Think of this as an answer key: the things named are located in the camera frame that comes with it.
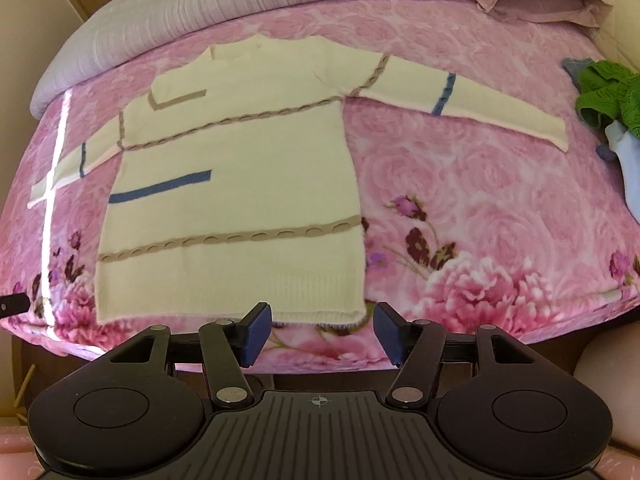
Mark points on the pink floral blanket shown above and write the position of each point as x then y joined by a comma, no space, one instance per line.
475,185

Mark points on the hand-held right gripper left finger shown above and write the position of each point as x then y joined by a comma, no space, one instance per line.
257,332

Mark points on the cream knit sweater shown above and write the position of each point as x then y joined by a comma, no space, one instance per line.
225,170

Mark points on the thin wooden stick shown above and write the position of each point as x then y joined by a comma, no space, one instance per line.
24,385

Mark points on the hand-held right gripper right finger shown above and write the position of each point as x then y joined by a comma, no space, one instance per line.
387,330

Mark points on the light blue garment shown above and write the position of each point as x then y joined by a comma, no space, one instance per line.
627,160

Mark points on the teal cloth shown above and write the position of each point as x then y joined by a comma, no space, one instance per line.
575,65

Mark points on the green knit garment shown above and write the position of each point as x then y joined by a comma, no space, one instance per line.
610,95

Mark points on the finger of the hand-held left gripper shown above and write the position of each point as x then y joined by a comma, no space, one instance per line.
12,305

